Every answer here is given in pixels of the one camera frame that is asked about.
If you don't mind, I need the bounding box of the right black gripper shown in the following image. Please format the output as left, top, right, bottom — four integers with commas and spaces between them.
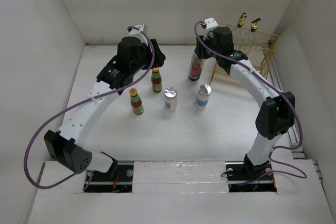
195, 30, 222, 59

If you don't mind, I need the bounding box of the dark soy sauce bottle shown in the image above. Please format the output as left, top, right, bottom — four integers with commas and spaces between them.
188, 53, 205, 81

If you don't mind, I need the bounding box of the chili sauce bottle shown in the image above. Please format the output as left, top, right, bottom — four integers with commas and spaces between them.
129, 88, 144, 115
151, 68, 162, 93

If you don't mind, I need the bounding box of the clear gold spout bottle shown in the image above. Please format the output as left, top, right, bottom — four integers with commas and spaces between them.
236, 13, 247, 28

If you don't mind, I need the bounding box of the square bottle dark residue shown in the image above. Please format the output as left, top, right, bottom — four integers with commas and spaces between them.
248, 18, 261, 45

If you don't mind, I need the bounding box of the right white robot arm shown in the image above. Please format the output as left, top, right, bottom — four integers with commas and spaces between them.
195, 22, 295, 179

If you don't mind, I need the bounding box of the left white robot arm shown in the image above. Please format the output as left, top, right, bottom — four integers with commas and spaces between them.
44, 36, 165, 180

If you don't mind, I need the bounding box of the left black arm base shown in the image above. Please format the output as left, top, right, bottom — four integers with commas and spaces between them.
83, 161, 134, 193

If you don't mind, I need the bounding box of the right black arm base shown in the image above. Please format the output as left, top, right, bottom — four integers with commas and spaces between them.
221, 161, 277, 193

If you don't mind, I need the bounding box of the left silver lid jar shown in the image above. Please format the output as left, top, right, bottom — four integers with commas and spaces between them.
164, 87, 177, 112

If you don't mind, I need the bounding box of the silver lid jar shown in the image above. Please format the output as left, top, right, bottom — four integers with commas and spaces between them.
195, 84, 212, 110
164, 87, 177, 112

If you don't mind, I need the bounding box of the right silver lid jar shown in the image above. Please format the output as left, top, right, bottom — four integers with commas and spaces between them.
195, 84, 212, 110

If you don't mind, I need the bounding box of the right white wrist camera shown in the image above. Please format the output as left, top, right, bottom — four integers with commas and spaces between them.
201, 18, 218, 36

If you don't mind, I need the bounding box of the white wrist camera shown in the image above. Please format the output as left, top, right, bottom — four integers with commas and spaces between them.
128, 23, 148, 45
201, 18, 218, 36

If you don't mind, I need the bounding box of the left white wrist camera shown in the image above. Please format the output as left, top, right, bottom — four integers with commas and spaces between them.
128, 23, 148, 45

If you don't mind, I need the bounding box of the yellow wire rack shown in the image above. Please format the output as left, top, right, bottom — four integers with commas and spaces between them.
227, 25, 279, 79

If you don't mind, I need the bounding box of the metal mounting rail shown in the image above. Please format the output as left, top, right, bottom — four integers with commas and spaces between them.
119, 161, 246, 185

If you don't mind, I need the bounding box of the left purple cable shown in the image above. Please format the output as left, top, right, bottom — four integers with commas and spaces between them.
24, 26, 154, 189

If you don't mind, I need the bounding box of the purple cable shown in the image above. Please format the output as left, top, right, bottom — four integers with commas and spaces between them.
193, 20, 307, 185
24, 26, 154, 189

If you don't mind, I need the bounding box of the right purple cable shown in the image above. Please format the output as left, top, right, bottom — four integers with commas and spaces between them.
193, 20, 307, 185

